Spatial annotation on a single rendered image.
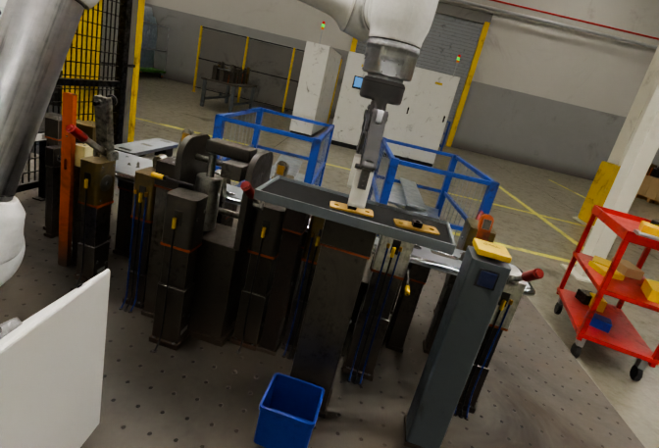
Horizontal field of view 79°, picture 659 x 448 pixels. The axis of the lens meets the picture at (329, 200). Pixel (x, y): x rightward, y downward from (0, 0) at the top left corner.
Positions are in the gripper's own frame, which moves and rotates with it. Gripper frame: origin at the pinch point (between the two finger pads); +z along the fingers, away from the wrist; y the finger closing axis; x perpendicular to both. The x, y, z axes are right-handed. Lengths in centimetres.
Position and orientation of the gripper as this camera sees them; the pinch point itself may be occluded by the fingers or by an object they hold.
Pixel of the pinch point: (356, 189)
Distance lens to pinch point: 75.0
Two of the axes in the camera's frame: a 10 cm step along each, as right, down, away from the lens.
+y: -0.4, 2.9, -9.6
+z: -2.2, 9.3, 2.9
